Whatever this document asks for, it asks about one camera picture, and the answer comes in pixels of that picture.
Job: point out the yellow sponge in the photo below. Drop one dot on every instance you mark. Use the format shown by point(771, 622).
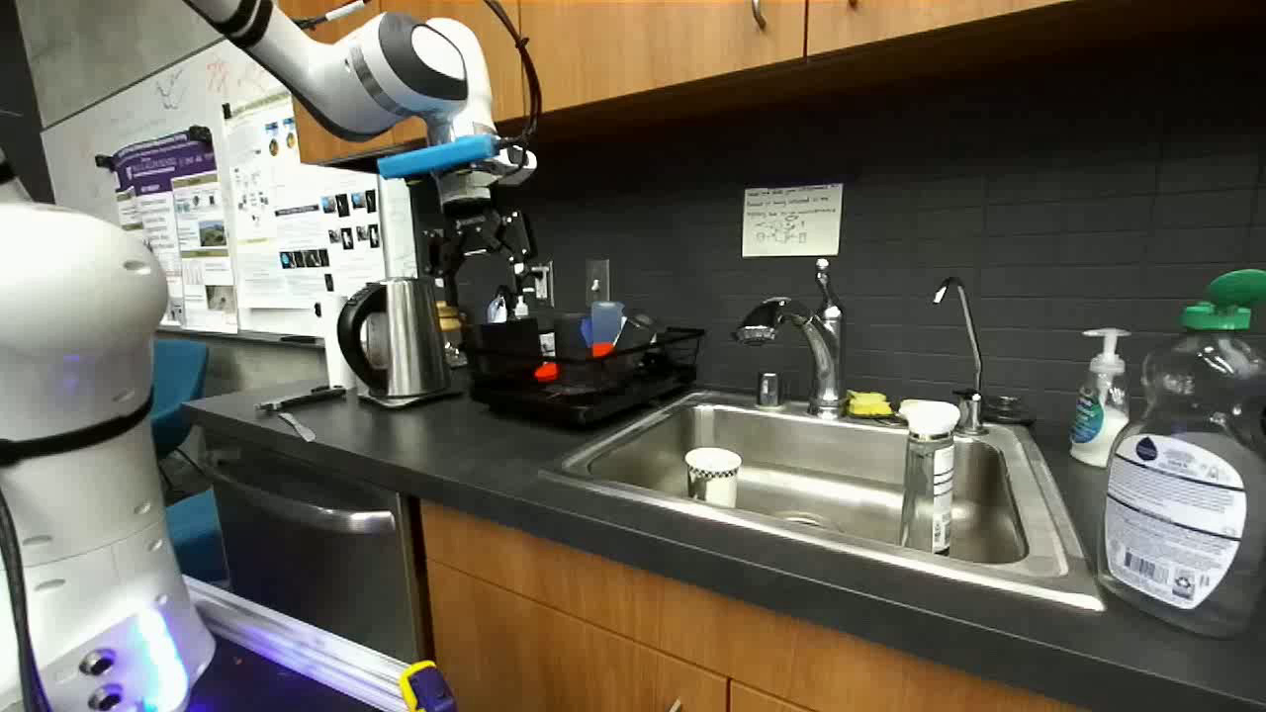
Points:
point(867, 404)

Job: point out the yellow and blue clamp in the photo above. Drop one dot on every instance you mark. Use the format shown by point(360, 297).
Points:
point(430, 690)

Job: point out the stainless steel electric kettle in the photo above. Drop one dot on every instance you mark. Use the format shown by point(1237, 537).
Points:
point(405, 347)

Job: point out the white poster with photos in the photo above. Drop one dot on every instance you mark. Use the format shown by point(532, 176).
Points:
point(299, 238)

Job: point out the white cup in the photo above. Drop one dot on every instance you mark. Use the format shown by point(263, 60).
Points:
point(714, 475)

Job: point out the wooden upper cabinet door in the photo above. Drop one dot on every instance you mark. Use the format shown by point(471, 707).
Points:
point(492, 55)
point(925, 22)
point(660, 46)

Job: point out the wooden lower cabinet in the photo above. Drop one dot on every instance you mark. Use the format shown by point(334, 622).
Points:
point(566, 634)

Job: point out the stainless steel sink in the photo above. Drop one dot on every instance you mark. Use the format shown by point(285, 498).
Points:
point(818, 498)

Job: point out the clear bottle with white cap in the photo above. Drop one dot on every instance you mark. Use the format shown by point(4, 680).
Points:
point(926, 482)

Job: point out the blue chair back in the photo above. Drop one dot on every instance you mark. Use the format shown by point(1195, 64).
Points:
point(185, 396)

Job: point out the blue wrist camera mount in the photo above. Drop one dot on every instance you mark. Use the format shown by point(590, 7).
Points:
point(438, 158)

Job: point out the stainless steel dishwasher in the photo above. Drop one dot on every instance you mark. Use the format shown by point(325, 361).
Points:
point(310, 539)

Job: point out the poster with purple header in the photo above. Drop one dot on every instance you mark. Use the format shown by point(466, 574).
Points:
point(179, 222)

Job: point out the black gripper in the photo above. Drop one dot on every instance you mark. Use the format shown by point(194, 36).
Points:
point(477, 235)

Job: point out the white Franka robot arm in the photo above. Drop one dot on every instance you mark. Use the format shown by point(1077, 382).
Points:
point(81, 330)

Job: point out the white paper wall sign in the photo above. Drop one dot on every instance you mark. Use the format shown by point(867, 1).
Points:
point(794, 221)

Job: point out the chrome kitchen faucet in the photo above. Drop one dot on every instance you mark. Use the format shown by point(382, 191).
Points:
point(819, 347)

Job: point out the white pump soap dispenser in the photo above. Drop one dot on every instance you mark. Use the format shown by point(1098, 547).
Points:
point(1098, 409)

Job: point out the silver butter knife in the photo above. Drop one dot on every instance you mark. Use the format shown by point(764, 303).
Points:
point(299, 427)

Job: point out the small orange item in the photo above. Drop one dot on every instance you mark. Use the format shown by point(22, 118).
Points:
point(546, 373)

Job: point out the blue cup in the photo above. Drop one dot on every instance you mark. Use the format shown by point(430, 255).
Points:
point(603, 321)

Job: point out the thin chrome gooseneck tap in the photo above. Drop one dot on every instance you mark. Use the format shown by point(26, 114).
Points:
point(971, 347)

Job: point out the metal robot base table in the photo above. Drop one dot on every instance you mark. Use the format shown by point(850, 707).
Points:
point(301, 656)

